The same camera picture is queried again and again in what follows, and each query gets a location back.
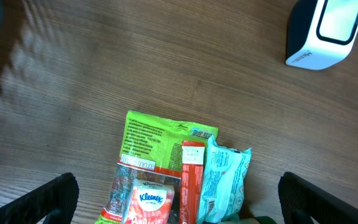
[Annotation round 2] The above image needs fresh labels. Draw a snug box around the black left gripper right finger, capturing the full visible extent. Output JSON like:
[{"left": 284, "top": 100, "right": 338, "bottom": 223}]
[{"left": 278, "top": 172, "right": 358, "bottom": 224}]

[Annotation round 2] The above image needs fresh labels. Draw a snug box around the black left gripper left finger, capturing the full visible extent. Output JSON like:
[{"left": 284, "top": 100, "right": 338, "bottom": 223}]
[{"left": 0, "top": 172, "right": 79, "bottom": 224}]

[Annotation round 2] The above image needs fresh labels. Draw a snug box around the green lid spice jar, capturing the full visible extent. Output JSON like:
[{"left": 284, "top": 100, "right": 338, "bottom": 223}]
[{"left": 219, "top": 215, "right": 278, "bottom": 224}]

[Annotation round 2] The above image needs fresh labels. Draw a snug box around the pale green wipes packet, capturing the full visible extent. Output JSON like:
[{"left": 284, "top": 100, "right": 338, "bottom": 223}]
[{"left": 196, "top": 136, "right": 252, "bottom": 224}]

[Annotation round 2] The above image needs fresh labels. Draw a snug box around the white red tissue packet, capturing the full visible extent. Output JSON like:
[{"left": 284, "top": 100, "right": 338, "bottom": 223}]
[{"left": 121, "top": 179, "right": 175, "bottom": 224}]

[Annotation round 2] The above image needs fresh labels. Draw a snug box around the green snack bag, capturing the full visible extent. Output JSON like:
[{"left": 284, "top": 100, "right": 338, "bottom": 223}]
[{"left": 96, "top": 110, "right": 218, "bottom": 223}]

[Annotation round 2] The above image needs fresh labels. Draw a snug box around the red tube packet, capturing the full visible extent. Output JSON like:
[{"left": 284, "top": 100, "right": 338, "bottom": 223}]
[{"left": 179, "top": 141, "right": 205, "bottom": 224}]

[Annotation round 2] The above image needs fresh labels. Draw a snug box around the white barcode scanner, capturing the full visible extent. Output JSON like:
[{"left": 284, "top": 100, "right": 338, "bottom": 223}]
[{"left": 285, "top": 0, "right": 358, "bottom": 70}]

